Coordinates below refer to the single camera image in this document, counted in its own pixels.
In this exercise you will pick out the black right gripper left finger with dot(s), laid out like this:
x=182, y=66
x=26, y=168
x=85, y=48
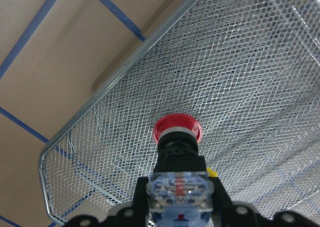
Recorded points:
x=134, y=213

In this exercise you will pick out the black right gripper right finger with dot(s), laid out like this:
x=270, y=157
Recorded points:
x=228, y=213

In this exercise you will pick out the red emergency stop button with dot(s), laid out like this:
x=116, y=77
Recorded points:
x=179, y=189

